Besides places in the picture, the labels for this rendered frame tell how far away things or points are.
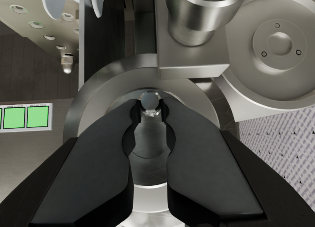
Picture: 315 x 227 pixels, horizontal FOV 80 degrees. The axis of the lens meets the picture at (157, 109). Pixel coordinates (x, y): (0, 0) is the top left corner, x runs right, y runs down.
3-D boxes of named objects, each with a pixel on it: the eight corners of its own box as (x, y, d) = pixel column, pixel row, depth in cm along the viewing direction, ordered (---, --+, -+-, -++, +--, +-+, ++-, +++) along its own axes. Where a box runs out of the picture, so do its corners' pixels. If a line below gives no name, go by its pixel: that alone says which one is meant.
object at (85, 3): (85, -84, 20) (84, 88, 17) (124, 35, 43) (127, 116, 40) (79, -84, 20) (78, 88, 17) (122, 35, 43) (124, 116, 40)
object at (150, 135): (89, 181, 14) (106, 80, 15) (98, 175, 16) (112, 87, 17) (193, 195, 13) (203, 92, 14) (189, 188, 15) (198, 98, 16)
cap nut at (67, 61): (71, 54, 49) (71, 71, 48) (78, 60, 53) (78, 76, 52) (57, 55, 49) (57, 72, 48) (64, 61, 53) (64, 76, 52)
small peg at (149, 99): (157, 115, 11) (135, 108, 11) (157, 119, 14) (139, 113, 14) (164, 94, 12) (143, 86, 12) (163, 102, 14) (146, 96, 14)
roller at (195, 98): (214, 63, 16) (228, 209, 14) (180, 108, 41) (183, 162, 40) (77, 69, 16) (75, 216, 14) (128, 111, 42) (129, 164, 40)
